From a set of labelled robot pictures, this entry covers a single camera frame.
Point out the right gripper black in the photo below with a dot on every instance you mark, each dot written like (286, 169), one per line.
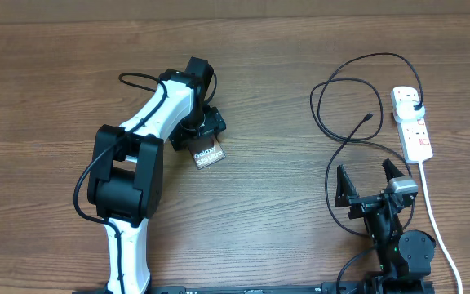
(344, 192)

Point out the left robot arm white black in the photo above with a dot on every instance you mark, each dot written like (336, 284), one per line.
(122, 185)

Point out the white power strip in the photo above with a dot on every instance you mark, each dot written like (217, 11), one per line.
(414, 138)

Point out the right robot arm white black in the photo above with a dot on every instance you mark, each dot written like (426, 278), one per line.
(404, 256)

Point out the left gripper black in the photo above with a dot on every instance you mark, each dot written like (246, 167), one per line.
(215, 122)

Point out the white charger plug adapter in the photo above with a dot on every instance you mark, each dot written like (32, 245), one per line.
(405, 111)

